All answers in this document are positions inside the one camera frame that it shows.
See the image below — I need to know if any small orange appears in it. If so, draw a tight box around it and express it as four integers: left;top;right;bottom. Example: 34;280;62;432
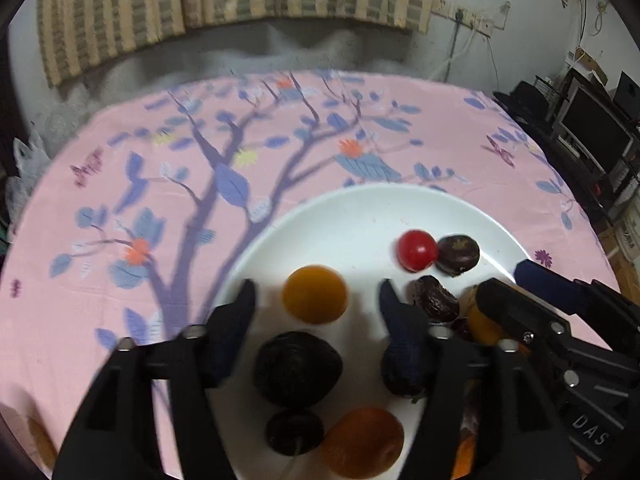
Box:
467;305;522;349
452;435;477;480

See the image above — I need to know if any black speaker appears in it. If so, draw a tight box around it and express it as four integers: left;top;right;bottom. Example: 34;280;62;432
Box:
614;71;640;122

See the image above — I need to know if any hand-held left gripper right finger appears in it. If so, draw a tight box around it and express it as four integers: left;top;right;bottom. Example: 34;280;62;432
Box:
377;280;583;480

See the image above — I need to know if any white oval plate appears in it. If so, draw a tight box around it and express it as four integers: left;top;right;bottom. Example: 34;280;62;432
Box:
200;183;532;480

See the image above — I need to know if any large orange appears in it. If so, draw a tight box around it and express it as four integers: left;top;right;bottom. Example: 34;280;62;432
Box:
320;407;405;479
281;265;348;324

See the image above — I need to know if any dark brown date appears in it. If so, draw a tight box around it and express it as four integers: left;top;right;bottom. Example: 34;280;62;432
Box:
412;275;460;324

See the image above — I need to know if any dark cherry with stem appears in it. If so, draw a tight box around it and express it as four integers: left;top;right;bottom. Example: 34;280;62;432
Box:
265;408;326;461

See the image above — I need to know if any striped beige curtain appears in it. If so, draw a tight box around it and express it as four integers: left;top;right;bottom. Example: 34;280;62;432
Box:
36;0;442;87

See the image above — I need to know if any black bag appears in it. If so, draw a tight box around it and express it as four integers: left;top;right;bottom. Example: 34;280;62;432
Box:
492;80;557;132

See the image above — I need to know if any red cherry tomato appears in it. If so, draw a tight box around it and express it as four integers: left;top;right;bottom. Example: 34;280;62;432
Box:
396;229;439;273

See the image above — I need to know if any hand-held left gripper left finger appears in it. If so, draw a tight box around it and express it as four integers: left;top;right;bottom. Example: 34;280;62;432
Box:
52;279;258;480

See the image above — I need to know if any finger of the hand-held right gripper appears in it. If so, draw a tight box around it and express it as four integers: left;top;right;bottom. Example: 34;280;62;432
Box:
514;259;640;323
475;279;572;357

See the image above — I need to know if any cardboard box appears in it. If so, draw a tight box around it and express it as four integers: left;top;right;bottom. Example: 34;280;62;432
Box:
566;47;609;86

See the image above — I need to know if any black monitor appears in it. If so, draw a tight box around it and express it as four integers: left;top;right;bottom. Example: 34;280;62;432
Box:
556;84;637;173

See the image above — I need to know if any white power cable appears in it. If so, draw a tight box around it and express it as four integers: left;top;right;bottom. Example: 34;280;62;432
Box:
429;22;483;82

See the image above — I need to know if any white wall power outlet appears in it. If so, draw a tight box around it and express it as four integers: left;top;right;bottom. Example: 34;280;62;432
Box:
431;0;494;37

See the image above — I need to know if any large dark water chestnut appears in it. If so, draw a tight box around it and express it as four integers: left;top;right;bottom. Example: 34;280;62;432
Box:
252;331;344;407

